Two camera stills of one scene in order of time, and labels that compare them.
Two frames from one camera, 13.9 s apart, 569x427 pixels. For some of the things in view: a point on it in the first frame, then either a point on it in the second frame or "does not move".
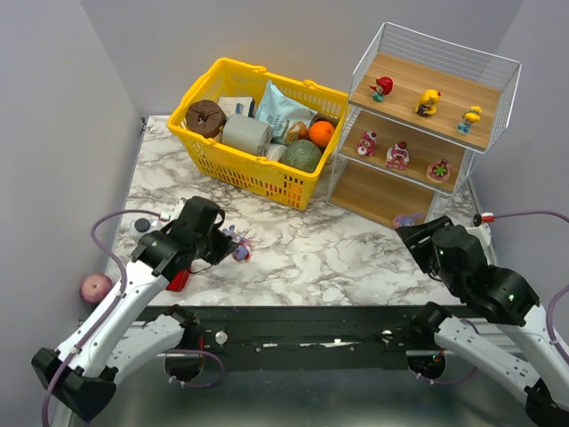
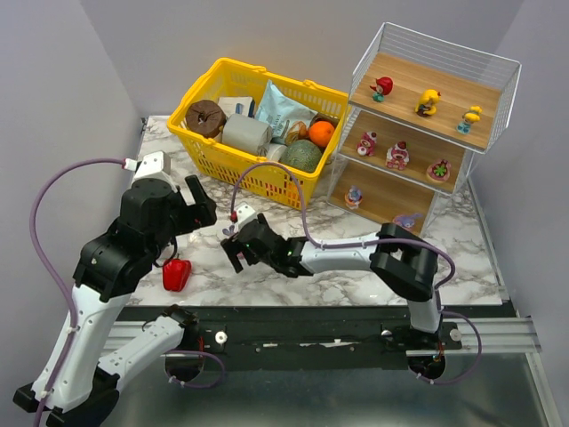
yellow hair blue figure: x=473 y=115 does not move
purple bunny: x=242 y=253 does not move
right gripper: x=418 y=237 to x=243 y=245
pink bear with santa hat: x=366 y=147 does not move
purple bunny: x=406 y=220 does not move
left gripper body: x=220 y=245 to x=196 y=213
